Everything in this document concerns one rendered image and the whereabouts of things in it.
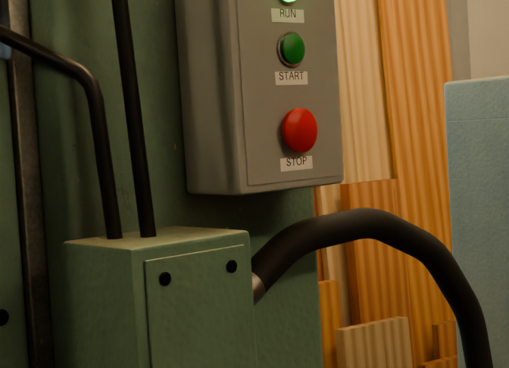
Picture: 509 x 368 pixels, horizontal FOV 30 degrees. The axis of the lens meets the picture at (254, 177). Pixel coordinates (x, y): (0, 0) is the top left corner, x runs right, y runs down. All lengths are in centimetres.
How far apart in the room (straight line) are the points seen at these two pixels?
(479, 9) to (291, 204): 219
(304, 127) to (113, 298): 18
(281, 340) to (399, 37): 180
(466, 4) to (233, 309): 232
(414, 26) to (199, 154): 190
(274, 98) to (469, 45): 222
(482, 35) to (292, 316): 220
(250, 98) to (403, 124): 183
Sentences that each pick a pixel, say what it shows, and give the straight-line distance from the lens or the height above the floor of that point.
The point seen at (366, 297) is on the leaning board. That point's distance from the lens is 228.
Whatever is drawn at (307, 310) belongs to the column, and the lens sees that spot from 75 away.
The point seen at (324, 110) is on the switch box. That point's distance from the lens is 67.
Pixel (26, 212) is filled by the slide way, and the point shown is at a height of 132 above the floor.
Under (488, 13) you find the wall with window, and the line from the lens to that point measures 290.
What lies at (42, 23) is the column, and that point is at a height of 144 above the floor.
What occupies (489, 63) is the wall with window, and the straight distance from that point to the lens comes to 289.
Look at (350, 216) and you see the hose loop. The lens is 71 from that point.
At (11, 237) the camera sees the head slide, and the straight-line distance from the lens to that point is 64.
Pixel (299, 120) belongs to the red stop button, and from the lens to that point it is 64.
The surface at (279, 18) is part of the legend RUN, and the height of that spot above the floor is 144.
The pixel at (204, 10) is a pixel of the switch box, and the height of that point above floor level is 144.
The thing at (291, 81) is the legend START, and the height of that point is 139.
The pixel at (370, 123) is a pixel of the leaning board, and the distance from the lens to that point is 242.
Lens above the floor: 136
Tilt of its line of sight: 3 degrees down
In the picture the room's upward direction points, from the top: 4 degrees counter-clockwise
